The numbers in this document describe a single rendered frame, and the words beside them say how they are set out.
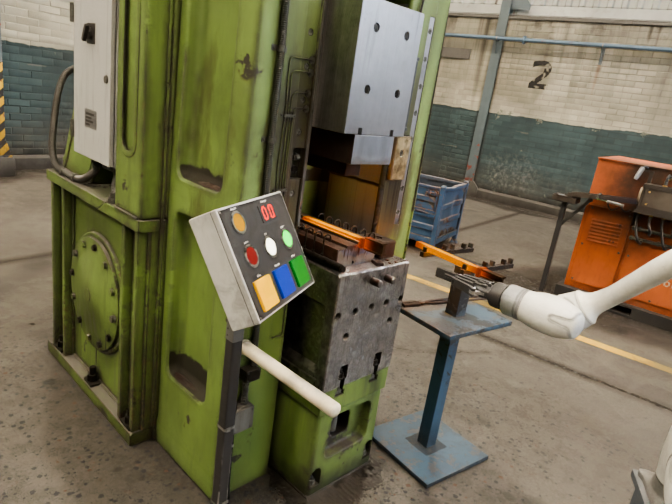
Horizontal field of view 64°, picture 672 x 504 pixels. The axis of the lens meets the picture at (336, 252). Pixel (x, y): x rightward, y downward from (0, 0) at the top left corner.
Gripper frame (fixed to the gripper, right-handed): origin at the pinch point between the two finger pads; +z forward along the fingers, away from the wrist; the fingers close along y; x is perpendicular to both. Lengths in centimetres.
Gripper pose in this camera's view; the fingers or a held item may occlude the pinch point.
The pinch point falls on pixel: (446, 274)
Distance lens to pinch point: 169.4
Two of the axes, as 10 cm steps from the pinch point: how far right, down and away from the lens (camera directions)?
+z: -7.0, -3.0, 6.5
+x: 1.4, -9.5, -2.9
